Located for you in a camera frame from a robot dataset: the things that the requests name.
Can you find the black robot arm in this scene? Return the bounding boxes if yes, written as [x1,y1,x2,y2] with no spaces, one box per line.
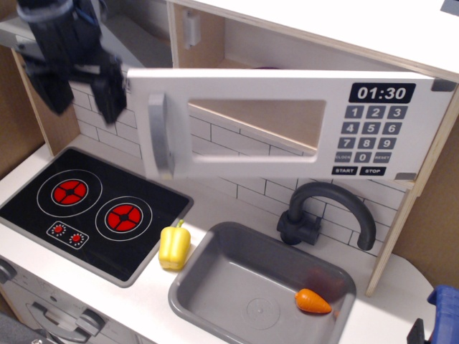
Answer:
[16,1,127,124]

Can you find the grey range hood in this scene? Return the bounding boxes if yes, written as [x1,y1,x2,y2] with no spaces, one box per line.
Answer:
[1,1,173,71]

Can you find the black clamp piece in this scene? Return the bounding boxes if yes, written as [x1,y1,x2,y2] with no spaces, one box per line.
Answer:
[407,318,426,344]

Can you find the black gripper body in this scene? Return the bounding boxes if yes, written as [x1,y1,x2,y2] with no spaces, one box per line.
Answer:
[19,14,121,86]

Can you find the black toy stovetop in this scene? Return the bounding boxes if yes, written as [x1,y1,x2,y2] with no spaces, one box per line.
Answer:
[1,148,193,287]

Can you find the orange toy carrot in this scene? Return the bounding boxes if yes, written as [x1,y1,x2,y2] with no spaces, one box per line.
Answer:
[295,288,332,314]

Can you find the wooden toy kitchen frame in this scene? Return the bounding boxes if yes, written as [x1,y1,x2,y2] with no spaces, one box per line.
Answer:
[1,1,458,294]

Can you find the grey toy sink basin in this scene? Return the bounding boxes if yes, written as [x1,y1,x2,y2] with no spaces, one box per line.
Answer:
[169,222,356,343]

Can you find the blue plastic object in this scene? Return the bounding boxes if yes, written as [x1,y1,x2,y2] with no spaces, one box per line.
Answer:
[427,285,459,344]

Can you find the dark grey toy faucet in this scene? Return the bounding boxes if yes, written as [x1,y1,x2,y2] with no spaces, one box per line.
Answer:
[277,182,377,251]

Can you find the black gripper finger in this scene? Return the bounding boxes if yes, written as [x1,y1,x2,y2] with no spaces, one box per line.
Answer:
[26,70,74,115]
[90,64,127,125]

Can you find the yellow toy bell pepper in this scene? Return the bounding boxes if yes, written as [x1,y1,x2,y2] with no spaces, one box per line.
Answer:
[158,219,191,271]

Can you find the white toy microwave door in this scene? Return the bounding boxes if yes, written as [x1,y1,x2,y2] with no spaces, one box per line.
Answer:
[128,69,457,181]

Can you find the grey toy oven front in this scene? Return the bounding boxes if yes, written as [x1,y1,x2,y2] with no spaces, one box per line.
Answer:
[1,257,149,343]

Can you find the purple toy eggplant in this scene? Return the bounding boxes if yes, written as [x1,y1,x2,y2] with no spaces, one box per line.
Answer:
[252,66,280,70]

